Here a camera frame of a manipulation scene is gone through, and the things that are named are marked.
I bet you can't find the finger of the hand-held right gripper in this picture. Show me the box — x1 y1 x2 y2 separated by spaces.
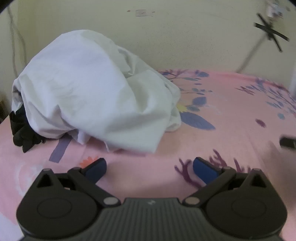
279 137 296 150

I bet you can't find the grey wall cable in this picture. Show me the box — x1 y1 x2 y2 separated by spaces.
8 5 26 75

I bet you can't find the white garment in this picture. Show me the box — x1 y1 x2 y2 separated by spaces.
11 30 182 154

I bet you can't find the black tape cross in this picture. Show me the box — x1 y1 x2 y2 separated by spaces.
253 13 290 53

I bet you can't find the white power cable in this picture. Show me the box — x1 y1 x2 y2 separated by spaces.
235 35 267 73

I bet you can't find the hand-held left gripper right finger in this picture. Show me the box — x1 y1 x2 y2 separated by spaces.
183 157 267 207

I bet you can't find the pink floral bed sheet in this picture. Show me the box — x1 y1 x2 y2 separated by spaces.
0 69 296 241

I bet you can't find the black clothes pile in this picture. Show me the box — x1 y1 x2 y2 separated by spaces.
9 104 47 153

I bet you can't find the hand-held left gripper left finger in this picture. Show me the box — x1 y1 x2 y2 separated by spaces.
35 158 122 207

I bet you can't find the white power strip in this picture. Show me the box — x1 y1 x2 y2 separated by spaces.
265 0 292 18

